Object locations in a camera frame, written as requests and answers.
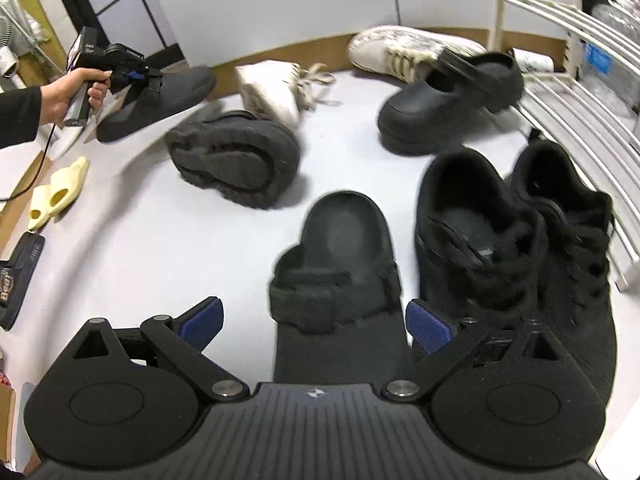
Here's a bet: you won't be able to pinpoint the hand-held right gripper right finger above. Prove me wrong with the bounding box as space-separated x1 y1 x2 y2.
381 299 563 403

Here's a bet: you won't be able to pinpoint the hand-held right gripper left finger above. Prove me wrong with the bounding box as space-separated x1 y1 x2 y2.
70 296 251 403

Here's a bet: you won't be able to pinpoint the dark grey buckle clog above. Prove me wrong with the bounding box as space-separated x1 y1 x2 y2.
95 65 218 143
269 191 416 386

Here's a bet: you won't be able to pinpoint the black lace-up sneaker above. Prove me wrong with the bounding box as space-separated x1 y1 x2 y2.
507 139 618 406
414 147 548 331

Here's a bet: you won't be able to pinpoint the black chunky strap shoe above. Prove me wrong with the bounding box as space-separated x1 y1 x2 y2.
165 110 302 210
376 50 525 157

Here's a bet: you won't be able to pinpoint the white patterned lace-up sneaker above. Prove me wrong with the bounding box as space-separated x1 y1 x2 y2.
234 59 341 128
347 25 488 83

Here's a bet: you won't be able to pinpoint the white shoe rack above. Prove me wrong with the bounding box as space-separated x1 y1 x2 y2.
492 0 640 292

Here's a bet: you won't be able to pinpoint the person's left forearm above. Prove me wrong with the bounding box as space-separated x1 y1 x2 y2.
0 85 46 151

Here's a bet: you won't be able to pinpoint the person's left hand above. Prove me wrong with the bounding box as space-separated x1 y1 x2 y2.
39 66 113 129

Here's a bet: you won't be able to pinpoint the black framed glass door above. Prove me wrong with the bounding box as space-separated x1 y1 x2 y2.
47 0 191 68

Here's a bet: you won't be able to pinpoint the white standing fan base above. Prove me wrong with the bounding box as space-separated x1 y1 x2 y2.
50 110 101 161

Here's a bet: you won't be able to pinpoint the beige cleaning tools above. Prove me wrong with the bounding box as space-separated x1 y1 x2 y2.
0 0 56 91

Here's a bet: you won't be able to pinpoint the black slide with tan print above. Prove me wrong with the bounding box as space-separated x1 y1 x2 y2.
0 232 46 332

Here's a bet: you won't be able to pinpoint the dark bottle with white label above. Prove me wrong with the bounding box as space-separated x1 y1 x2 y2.
510 47 556 75

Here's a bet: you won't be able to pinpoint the pack of clear water bottles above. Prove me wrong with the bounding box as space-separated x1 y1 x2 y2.
575 25 640 91

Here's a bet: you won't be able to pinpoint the black cable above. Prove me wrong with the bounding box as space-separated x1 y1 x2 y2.
0 125 57 203

